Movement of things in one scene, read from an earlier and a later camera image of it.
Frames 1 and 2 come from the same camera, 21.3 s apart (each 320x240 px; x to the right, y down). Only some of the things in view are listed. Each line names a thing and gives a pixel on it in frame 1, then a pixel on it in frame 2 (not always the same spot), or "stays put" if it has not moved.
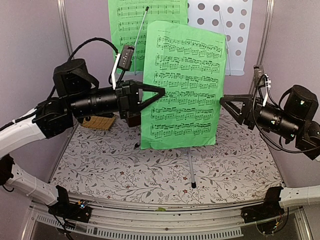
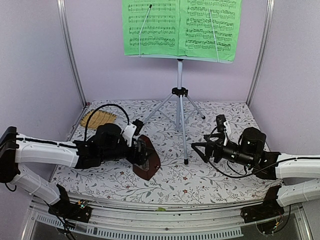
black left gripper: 132,102 -> 141,159
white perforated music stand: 233,18 -> 179,92
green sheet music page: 188,62 -> 196,39
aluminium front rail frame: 215,223 stays put
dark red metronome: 134,121 -> 147,169
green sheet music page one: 129,24 -> 159,35
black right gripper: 251,117 -> 210,146
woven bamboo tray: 99,122 stays put
